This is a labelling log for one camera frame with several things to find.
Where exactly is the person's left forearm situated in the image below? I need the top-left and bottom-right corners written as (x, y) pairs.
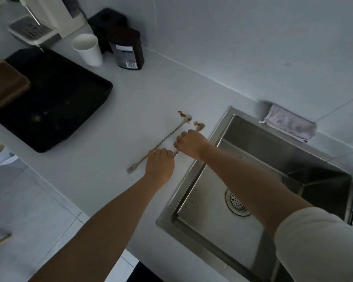
top-left (28, 176), bottom-right (169, 282)

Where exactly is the person's right forearm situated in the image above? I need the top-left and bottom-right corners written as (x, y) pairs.
top-left (201, 144), bottom-right (314, 242)

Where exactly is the white drinks machine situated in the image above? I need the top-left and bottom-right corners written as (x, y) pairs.
top-left (7, 0), bottom-right (87, 46)

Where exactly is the grey dish cloth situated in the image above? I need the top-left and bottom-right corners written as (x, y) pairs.
top-left (258, 104), bottom-right (317, 144)

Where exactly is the stainless steel sink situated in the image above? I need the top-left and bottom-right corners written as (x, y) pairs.
top-left (156, 106), bottom-right (353, 282)

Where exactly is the black box holder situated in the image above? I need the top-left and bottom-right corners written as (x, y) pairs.
top-left (87, 8), bottom-right (127, 54)

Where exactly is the metal sink drain strainer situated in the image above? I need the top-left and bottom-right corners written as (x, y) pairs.
top-left (226, 189), bottom-right (252, 217)

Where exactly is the wooden stick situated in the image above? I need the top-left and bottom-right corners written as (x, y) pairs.
top-left (0, 233), bottom-right (12, 252)

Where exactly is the long metal fork-ended bar spoon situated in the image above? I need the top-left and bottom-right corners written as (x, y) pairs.
top-left (127, 114), bottom-right (193, 175)

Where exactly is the brown wooden plate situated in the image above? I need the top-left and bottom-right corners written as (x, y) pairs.
top-left (0, 60), bottom-right (32, 111)

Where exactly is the white sleeve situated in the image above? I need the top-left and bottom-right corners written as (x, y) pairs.
top-left (274, 207), bottom-right (353, 282)

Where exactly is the person's right hand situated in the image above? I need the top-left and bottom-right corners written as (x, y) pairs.
top-left (173, 129), bottom-right (217, 163)

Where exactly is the black rectangular tray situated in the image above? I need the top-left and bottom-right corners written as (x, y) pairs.
top-left (0, 48), bottom-right (114, 153)

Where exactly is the dark brown bottle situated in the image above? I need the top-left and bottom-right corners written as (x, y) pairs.
top-left (107, 26), bottom-right (145, 71)

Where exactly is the person's left hand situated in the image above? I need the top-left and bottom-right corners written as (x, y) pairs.
top-left (145, 148), bottom-right (175, 190)

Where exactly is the white paper cup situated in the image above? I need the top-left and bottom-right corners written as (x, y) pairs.
top-left (71, 33), bottom-right (104, 68)

